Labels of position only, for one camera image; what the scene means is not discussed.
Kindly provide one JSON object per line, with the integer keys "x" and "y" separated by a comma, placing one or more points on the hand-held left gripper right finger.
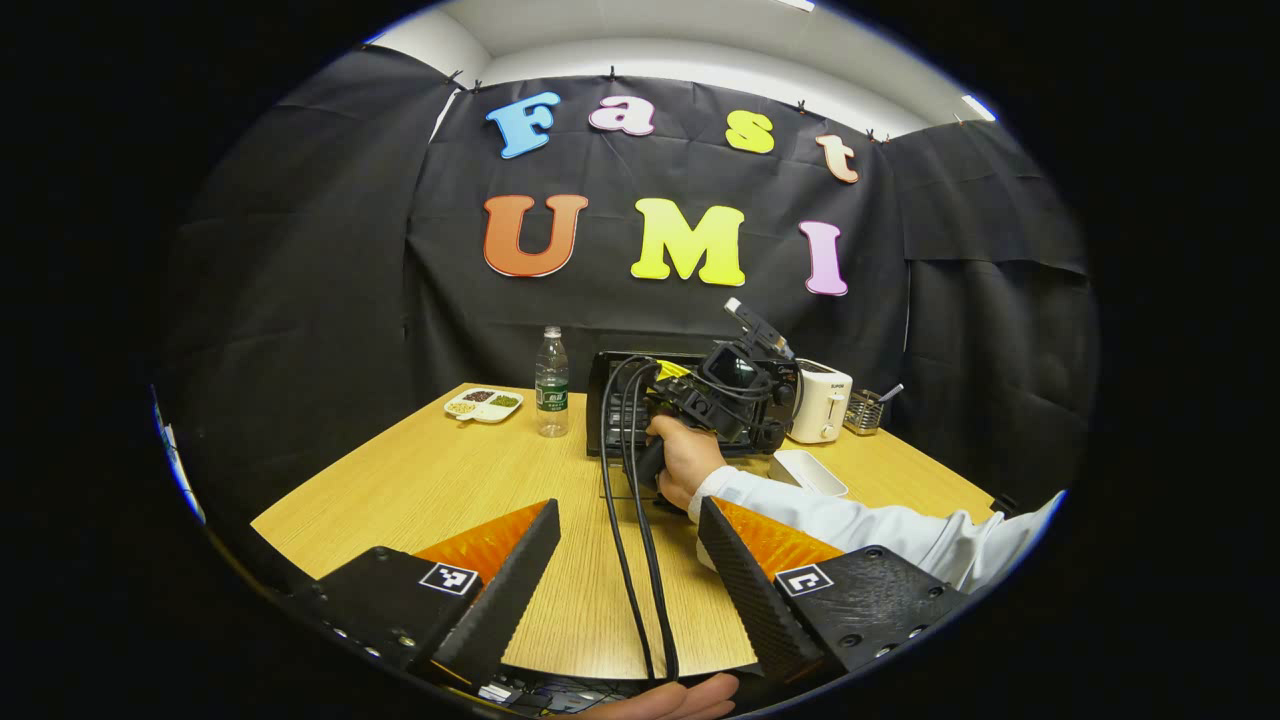
{"x": 750, "y": 600}

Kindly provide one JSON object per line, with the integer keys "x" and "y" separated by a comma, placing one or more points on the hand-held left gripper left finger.
{"x": 500, "y": 600}

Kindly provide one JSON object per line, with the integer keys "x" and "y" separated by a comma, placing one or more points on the black electric oven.
{"x": 610, "y": 400}

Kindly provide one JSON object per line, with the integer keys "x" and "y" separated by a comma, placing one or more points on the white toaster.
{"x": 825, "y": 405}

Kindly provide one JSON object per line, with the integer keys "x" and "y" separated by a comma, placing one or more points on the white rectangular tray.
{"x": 808, "y": 472}

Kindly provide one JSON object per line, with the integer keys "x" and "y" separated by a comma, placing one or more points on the metal utensil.
{"x": 892, "y": 391}

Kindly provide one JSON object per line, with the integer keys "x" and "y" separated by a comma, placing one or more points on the clear plastic water bottle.
{"x": 551, "y": 390}

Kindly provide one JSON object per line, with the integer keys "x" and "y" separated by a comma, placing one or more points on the white divided snack plate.
{"x": 484, "y": 404}

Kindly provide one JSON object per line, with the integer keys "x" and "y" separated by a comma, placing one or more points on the black backdrop cloth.
{"x": 300, "y": 300}

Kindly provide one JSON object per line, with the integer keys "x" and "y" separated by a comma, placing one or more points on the small ceiling light panel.
{"x": 978, "y": 107}

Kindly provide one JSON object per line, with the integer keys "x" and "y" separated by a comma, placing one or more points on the large ceiling light panel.
{"x": 795, "y": 4}

